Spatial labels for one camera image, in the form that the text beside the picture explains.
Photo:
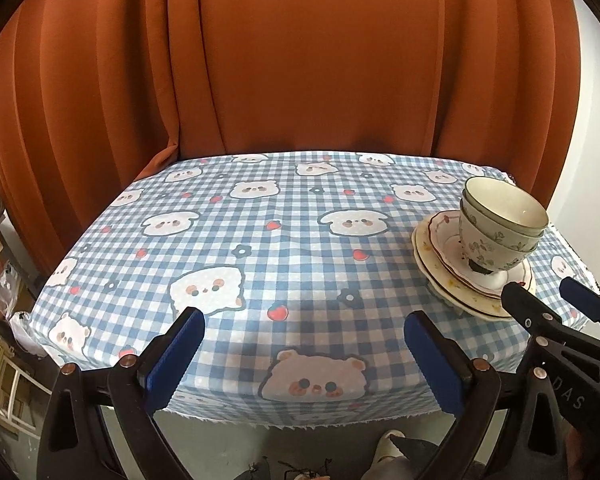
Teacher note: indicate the floral ceramic bowl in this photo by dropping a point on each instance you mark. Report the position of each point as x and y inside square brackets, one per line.
[500, 205]
[517, 242]
[480, 256]

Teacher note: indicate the white red-flower plate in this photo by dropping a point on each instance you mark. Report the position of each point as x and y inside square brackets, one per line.
[445, 245]

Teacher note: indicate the white plastic bag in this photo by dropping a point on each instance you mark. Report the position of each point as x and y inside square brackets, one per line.
[26, 332]

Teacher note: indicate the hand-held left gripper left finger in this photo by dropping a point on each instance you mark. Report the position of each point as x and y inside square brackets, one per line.
[175, 355]

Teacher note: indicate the white shoe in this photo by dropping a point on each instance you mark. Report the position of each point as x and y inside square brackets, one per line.
[387, 447]

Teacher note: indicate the person's grey trouser leg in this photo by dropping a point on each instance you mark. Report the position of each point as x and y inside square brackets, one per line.
[420, 460]

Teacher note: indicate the orange curtain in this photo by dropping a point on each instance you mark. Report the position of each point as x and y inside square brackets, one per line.
[300, 60]

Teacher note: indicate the white wooden frame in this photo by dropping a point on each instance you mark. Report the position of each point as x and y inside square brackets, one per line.
[12, 385]

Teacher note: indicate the blue checked bear tablecloth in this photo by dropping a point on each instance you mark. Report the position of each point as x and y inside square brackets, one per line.
[290, 240]

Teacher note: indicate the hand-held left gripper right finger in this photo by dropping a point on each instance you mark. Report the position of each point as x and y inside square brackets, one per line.
[435, 360]

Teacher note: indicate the round yellow floral plate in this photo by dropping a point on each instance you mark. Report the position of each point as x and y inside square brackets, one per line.
[475, 294]

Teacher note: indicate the clear plastic bag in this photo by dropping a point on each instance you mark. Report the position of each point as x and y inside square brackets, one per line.
[9, 280]

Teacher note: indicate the scalloped yellow floral plate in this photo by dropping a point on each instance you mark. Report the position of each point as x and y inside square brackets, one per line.
[480, 306]

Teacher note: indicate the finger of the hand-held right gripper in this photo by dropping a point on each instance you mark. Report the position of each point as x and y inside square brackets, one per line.
[527, 307]
[585, 301]

